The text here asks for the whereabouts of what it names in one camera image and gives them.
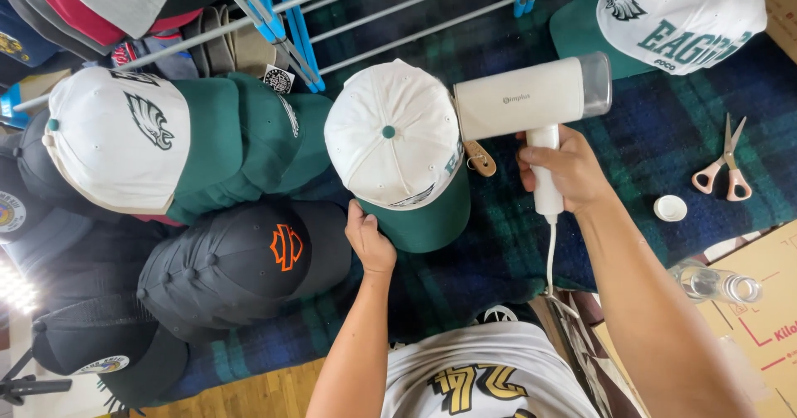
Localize clear plastic bottle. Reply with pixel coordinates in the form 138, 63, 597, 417
669, 261, 763, 305

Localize person's white jersey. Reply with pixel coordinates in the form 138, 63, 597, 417
381, 321, 601, 418

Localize white handheld garment steamer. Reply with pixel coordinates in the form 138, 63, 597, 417
452, 52, 613, 225

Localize dark green blue plaid blanket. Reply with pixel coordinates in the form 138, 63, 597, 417
100, 0, 797, 406

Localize white bottle cap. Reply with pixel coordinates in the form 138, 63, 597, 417
653, 194, 688, 222

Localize black tripod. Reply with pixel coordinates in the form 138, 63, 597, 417
0, 346, 72, 406

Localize pink handled scissors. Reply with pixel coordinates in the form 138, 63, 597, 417
691, 113, 753, 203

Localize white cap with green brim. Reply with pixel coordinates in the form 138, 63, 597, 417
324, 59, 472, 254

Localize white green lettered cap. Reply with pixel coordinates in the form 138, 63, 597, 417
549, 0, 768, 81

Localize heap of dark caps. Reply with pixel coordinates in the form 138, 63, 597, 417
0, 110, 125, 294

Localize white black round-print tag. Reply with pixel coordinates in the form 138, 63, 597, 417
263, 64, 295, 95

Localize stack of black orange-logo caps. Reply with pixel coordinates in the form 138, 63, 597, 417
137, 199, 352, 344

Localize stack of white green caps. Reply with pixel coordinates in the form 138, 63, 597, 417
42, 66, 334, 226

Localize tan leather cap tag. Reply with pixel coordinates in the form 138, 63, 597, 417
464, 140, 498, 178

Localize patterned brown white cloth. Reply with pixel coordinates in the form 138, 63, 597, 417
548, 290, 648, 418

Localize plain cardboard box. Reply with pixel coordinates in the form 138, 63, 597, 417
756, 0, 797, 64

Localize heap of assorted caps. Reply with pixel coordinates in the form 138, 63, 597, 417
0, 0, 225, 89

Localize large printed cardboard box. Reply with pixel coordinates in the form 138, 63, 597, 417
592, 219, 797, 418

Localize person's left hand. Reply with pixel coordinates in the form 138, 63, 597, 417
344, 199, 398, 276

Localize stack of khaki brown caps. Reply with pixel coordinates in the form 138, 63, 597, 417
181, 6, 290, 78

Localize white steamer cord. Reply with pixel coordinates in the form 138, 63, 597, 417
540, 214, 581, 320

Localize black mesh cap round patch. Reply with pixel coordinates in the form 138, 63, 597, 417
31, 293, 189, 406

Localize grey blue drying rack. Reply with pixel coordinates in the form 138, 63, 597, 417
12, 0, 599, 114

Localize black white shoe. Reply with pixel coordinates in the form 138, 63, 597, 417
473, 305, 521, 327

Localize person's right hand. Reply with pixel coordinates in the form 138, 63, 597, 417
516, 124, 617, 216

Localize bright led light panel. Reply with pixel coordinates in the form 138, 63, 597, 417
0, 262, 38, 313

